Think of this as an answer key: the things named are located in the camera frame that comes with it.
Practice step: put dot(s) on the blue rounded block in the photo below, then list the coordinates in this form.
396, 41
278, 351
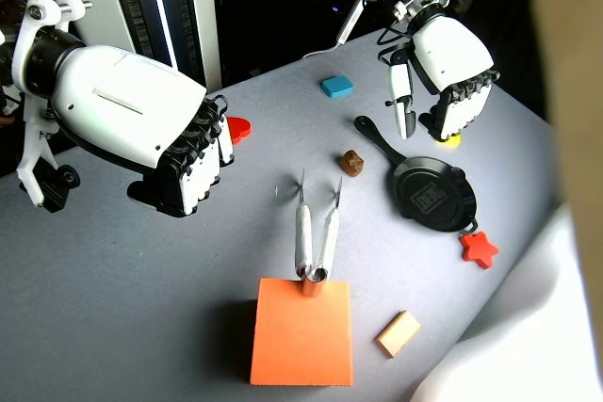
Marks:
337, 86

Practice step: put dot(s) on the white background sheet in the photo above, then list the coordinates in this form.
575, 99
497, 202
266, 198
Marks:
518, 326

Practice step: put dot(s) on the beige blurred post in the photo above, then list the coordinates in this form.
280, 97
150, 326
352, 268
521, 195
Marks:
579, 91

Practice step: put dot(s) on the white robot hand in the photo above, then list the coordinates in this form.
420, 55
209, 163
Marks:
447, 53
118, 101

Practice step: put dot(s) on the red star block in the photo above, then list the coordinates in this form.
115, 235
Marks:
478, 250

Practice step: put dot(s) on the orange foam cube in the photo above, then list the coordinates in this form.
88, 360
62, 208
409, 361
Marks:
301, 336

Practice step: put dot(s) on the grey table cloth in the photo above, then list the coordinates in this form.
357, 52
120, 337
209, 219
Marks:
141, 279

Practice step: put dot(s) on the brown small lump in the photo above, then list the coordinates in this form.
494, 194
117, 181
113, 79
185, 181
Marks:
352, 163

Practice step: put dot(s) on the black toy frying pan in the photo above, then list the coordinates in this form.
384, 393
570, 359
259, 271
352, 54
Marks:
433, 195

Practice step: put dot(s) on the yellow rounded block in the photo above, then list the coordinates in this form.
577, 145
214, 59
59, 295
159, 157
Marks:
451, 142

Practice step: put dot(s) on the tan wooden rectangular block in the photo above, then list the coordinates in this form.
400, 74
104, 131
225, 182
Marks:
398, 333

